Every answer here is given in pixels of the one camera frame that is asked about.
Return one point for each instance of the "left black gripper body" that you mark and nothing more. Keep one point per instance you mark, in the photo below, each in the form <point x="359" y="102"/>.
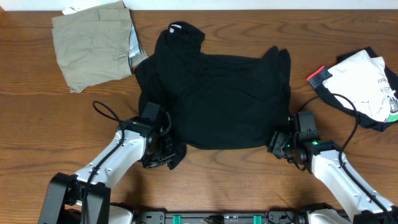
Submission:
<point x="168" y="147"/>

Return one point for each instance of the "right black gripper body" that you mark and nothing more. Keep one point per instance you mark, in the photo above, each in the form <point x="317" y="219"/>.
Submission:
<point x="283" y="145"/>

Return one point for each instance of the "black t-shirt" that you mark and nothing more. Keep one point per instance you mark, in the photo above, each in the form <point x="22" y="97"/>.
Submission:
<point x="214" y="102"/>

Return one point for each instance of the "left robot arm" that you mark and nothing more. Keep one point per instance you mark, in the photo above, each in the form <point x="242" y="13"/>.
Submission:
<point x="84" y="197"/>

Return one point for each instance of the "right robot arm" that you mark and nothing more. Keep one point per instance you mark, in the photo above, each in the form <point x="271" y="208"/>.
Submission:
<point x="300" y="144"/>

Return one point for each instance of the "black white printed garment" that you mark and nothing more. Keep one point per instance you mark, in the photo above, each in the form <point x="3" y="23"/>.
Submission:
<point x="360" y="83"/>

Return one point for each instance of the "folded khaki shorts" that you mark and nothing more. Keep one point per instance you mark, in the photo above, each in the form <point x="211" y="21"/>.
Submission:
<point x="96" y="45"/>

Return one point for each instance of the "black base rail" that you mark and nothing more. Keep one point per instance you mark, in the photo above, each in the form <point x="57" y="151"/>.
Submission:
<point x="217" y="217"/>

